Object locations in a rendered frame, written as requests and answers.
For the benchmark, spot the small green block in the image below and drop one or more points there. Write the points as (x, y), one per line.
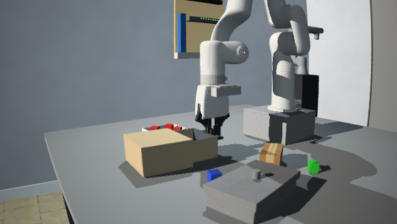
(313, 166)

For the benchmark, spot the blue block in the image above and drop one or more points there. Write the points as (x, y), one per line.
(213, 174)

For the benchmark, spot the brown cardboard box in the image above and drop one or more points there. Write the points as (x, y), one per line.
(272, 153)

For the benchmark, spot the light wooden cabinet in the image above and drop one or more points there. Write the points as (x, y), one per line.
(164, 150)

